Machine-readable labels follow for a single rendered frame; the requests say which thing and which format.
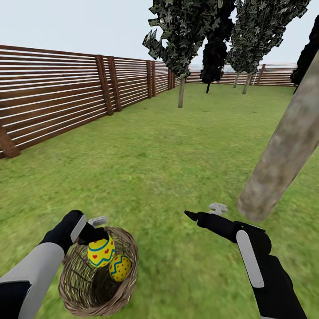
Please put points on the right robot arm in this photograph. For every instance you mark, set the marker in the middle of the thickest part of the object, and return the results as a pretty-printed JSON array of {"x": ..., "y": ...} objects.
[{"x": 271, "y": 284}]

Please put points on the wicker basket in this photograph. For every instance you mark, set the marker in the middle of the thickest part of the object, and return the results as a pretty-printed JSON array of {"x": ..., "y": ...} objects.
[{"x": 84, "y": 305}]

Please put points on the easter egg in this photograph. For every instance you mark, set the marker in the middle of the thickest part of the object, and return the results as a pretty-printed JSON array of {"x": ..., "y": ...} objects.
[
  {"x": 119, "y": 267},
  {"x": 101, "y": 252}
]

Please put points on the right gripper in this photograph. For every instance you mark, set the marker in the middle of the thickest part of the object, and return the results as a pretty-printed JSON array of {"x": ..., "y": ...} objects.
[{"x": 212, "y": 222}]

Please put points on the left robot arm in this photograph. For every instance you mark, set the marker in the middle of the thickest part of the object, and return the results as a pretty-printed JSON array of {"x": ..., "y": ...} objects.
[{"x": 23, "y": 288}]

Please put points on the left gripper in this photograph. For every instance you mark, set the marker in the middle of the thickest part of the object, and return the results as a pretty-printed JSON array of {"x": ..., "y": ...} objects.
[{"x": 95, "y": 234}]

